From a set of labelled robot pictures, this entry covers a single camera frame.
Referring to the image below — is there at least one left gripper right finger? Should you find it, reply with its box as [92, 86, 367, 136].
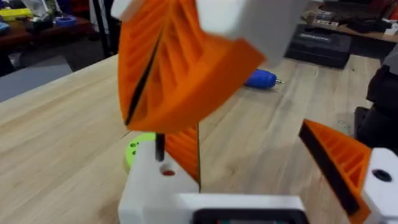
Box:
[298, 118, 398, 224]

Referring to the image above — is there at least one dark brown side table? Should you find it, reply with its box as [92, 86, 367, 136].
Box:
[0, 17, 96, 52]

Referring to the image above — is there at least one yellow box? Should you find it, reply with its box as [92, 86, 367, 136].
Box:
[0, 7, 34, 22]

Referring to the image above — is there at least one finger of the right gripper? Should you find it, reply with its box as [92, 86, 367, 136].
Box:
[110, 0, 170, 125]
[126, 0, 309, 134]

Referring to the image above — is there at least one black upright pole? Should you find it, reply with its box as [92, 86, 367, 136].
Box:
[92, 0, 121, 59]

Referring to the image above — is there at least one black bag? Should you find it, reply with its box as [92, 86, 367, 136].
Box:
[346, 16, 393, 34]

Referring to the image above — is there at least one black screw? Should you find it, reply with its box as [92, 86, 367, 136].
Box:
[154, 133, 166, 162]

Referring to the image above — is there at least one green disc with holes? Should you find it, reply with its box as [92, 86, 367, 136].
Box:
[124, 132, 157, 175]

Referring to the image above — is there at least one black tool case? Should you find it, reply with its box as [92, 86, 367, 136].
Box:
[284, 24, 353, 70]

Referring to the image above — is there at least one blue tape roll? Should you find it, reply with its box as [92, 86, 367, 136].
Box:
[55, 16, 78, 27]

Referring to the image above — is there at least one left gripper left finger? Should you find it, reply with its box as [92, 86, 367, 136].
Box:
[118, 124, 201, 224]

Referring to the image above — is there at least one blue electric screwdriver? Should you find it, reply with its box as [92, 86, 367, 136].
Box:
[244, 68, 285, 91]

